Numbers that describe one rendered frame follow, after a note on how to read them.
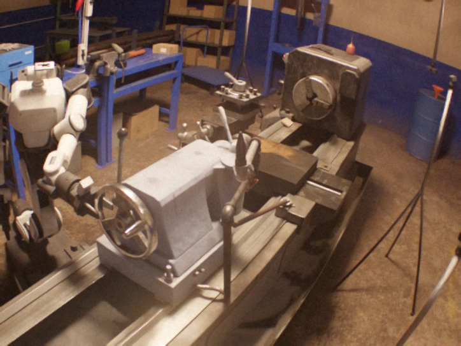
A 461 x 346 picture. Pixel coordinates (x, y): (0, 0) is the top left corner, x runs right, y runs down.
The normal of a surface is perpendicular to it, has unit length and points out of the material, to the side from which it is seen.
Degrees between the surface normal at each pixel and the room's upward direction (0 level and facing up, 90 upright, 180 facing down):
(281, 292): 0
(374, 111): 90
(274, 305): 0
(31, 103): 60
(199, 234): 66
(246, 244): 0
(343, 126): 90
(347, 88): 90
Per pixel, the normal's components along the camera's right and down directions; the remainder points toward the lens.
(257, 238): 0.11, -0.88
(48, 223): 0.75, 0.29
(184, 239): 0.82, -0.07
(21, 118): 0.45, 0.66
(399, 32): -0.51, 0.35
